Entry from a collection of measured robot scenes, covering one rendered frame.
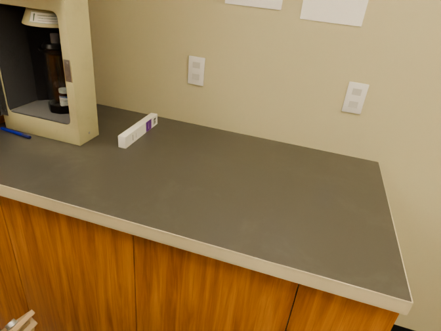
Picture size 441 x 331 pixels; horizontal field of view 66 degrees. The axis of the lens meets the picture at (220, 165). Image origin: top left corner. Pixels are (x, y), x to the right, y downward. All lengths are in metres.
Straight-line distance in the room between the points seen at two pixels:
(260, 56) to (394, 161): 0.66
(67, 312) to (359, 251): 1.00
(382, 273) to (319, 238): 0.16
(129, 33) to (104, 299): 1.04
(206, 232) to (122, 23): 1.01
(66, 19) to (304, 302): 1.03
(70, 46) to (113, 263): 0.67
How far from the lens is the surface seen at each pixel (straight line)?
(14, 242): 1.31
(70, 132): 1.30
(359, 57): 1.36
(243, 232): 0.89
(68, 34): 1.19
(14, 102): 1.46
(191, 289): 1.01
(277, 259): 0.84
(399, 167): 1.51
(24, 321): 0.46
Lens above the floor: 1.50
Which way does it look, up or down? 29 degrees down
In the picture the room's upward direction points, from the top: 6 degrees clockwise
